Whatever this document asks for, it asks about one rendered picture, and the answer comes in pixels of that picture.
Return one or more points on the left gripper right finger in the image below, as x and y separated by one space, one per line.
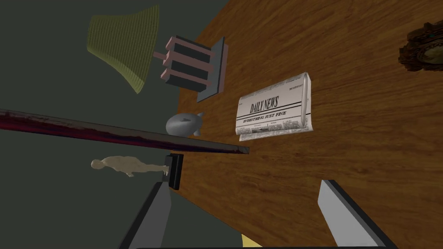
346 221

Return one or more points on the ornate dark brown frame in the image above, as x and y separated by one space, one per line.
424 46

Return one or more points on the brown wooden table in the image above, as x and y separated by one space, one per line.
346 162

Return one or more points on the grey pig figurine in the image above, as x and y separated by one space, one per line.
183 124

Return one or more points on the dark red baseball bat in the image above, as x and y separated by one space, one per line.
104 131

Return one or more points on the folded white newspaper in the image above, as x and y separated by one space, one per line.
273 110

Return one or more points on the beige human statuette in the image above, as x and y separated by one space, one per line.
131 165

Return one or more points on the yellow shade table lamp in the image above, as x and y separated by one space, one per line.
138 52

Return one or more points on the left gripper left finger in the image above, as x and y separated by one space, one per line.
152 224

